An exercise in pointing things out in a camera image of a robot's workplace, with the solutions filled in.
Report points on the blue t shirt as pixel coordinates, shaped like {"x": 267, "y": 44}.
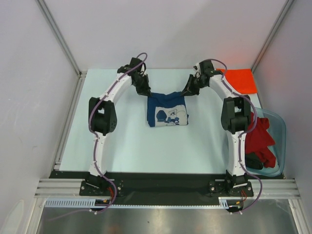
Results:
{"x": 166, "y": 110}

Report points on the white slotted cable duct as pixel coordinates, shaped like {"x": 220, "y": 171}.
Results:
{"x": 98, "y": 203}

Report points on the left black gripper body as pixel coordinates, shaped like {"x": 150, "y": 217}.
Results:
{"x": 142, "y": 84}

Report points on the folded orange t shirt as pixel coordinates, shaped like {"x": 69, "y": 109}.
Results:
{"x": 240, "y": 81}

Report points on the left aluminium corner post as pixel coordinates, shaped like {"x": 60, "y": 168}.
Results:
{"x": 48, "y": 16}

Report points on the right aluminium corner post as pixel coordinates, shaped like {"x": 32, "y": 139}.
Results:
{"x": 287, "y": 6}

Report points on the aluminium corner post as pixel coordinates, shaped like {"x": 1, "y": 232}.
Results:
{"x": 48, "y": 16}
{"x": 287, "y": 6}

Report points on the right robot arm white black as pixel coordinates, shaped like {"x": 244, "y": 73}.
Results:
{"x": 235, "y": 116}

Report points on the black t shirt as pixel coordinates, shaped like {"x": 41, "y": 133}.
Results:
{"x": 252, "y": 161}

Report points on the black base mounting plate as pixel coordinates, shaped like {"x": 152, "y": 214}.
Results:
{"x": 150, "y": 189}

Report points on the clear blue plastic bin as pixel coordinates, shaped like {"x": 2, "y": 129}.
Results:
{"x": 277, "y": 130}

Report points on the red t shirt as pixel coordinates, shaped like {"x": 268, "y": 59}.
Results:
{"x": 258, "y": 141}

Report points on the aluminium rail front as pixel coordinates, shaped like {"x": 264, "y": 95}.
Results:
{"x": 270, "y": 188}

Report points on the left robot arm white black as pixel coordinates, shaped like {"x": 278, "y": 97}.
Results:
{"x": 102, "y": 119}

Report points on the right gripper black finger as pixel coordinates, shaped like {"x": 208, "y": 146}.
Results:
{"x": 185, "y": 92}
{"x": 191, "y": 93}

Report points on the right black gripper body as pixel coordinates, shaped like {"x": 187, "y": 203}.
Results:
{"x": 190, "y": 86}

